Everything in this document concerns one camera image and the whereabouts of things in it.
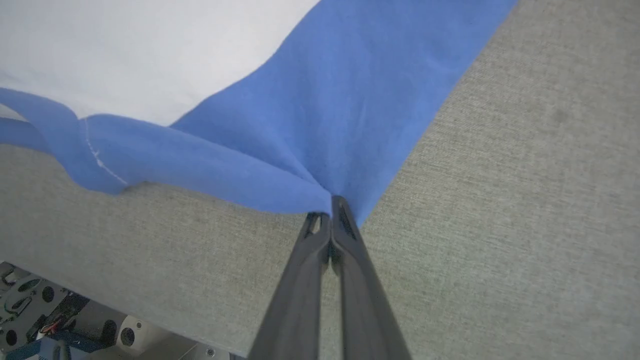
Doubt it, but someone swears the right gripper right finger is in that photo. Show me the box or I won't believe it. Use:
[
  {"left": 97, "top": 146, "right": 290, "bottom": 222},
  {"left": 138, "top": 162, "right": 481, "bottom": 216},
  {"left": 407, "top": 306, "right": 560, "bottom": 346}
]
[{"left": 330, "top": 195, "right": 412, "bottom": 360}]

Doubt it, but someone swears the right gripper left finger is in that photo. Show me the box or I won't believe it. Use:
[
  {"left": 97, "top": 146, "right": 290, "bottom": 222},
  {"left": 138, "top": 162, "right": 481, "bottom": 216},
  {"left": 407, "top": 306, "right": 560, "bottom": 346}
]
[{"left": 248, "top": 212, "right": 332, "bottom": 360}]

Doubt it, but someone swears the blue and white garment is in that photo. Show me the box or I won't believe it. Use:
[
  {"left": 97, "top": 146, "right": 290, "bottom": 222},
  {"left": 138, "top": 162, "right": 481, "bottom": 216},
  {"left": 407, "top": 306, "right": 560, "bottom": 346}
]
[{"left": 0, "top": 0, "right": 518, "bottom": 228}]

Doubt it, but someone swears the grey fabric sofa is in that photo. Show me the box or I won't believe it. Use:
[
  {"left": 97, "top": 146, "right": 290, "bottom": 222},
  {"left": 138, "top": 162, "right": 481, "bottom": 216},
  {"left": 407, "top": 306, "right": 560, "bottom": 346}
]
[{"left": 0, "top": 0, "right": 640, "bottom": 360}]

